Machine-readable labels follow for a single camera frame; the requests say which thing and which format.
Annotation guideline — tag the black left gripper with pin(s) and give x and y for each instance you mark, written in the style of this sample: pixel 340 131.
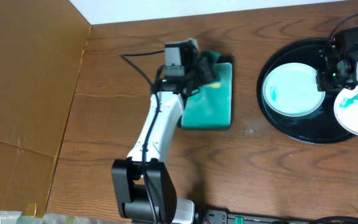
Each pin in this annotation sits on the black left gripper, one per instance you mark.
pixel 199 73

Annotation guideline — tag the green yellow sponge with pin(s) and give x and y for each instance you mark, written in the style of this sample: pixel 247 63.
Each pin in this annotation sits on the green yellow sponge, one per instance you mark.
pixel 212 58

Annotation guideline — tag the light green plate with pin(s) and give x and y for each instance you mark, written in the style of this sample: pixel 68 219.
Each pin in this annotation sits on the light green plate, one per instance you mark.
pixel 291 90

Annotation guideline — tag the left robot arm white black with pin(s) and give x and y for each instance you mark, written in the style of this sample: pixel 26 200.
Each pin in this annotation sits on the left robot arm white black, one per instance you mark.
pixel 144 189

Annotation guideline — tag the brown cardboard panel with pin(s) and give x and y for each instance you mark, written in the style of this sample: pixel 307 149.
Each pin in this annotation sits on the brown cardboard panel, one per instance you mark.
pixel 41 50

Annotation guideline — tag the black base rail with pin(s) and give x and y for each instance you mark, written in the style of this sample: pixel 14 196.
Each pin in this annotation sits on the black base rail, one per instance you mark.
pixel 224 217

